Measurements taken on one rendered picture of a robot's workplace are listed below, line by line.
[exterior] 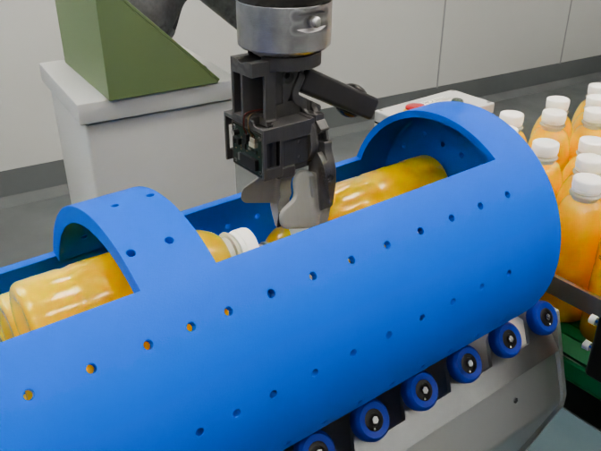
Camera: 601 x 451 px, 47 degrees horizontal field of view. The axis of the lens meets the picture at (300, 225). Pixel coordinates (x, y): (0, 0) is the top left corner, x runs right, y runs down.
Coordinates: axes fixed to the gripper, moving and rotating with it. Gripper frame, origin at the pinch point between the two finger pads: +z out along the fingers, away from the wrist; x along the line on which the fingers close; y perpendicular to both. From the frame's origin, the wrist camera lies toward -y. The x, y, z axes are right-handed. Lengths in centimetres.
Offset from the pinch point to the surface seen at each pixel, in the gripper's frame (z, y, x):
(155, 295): -7.6, 23.9, 13.6
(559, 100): 1, -65, -11
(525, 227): -2.5, -15.8, 17.9
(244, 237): -5.3, 11.6, 6.7
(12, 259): 112, -12, -214
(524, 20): 59, -365, -230
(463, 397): 20.0, -12.1, 16.3
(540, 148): 1.2, -44.3, 0.1
